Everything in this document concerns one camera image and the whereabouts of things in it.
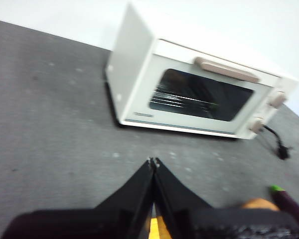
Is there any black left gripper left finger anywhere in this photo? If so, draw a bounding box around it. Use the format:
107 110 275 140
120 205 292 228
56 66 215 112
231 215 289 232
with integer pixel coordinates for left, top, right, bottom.
1 157 155 239

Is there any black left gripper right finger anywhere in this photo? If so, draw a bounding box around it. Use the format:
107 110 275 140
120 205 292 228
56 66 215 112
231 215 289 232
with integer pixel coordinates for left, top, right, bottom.
153 156 299 239

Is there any brown potato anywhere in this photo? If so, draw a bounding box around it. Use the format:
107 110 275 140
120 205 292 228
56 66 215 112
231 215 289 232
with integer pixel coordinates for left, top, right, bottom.
240 198 281 212

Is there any oven door with beige handle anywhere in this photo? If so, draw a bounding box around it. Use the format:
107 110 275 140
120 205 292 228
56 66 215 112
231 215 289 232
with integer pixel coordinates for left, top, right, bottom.
119 53 281 139

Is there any beige oven knob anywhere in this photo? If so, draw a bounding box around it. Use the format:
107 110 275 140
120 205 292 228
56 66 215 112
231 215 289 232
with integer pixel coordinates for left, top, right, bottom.
268 91 288 109
248 117 265 134

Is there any white toaster oven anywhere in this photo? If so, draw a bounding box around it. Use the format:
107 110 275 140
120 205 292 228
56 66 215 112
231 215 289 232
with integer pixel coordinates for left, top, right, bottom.
105 2 299 140

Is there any yellow corn cob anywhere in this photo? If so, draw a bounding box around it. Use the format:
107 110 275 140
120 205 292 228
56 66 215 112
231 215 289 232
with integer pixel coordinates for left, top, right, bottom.
148 216 166 239

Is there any purple eggplant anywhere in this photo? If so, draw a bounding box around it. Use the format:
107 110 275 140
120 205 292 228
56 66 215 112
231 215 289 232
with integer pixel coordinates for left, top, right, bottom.
268 185 299 234

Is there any black oven power cable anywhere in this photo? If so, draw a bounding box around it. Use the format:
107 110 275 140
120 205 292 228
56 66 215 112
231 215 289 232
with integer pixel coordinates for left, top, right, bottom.
261 125 293 160

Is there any metal wire oven rack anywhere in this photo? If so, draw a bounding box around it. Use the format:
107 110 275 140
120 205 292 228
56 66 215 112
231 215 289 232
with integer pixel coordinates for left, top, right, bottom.
149 83 222 119

